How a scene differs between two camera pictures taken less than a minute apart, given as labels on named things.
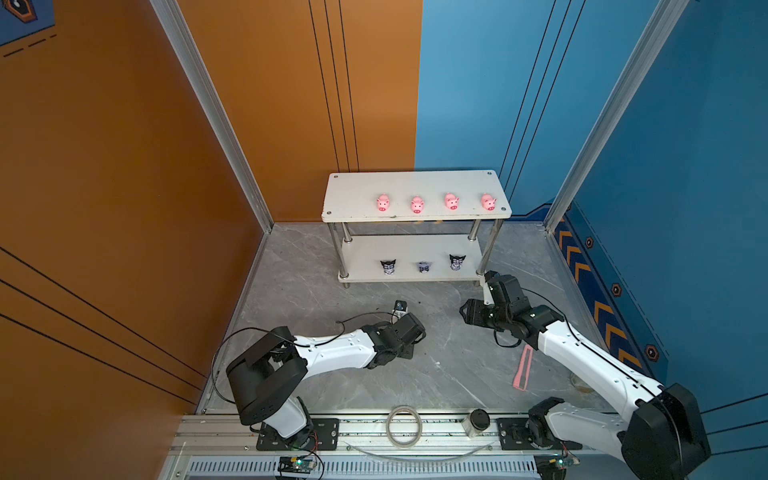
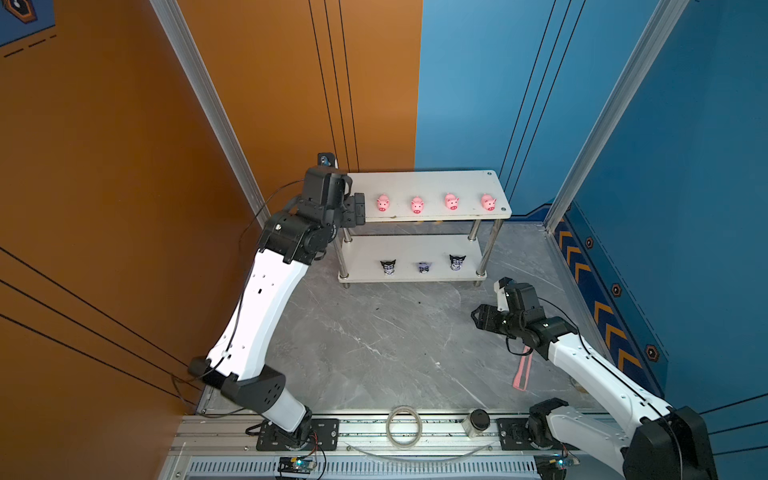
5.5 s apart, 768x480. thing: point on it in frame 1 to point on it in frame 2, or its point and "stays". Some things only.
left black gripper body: x=408 y=354 to x=353 y=213
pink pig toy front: x=417 y=204 stays
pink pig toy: x=452 y=201 stays
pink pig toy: x=489 y=202 stays
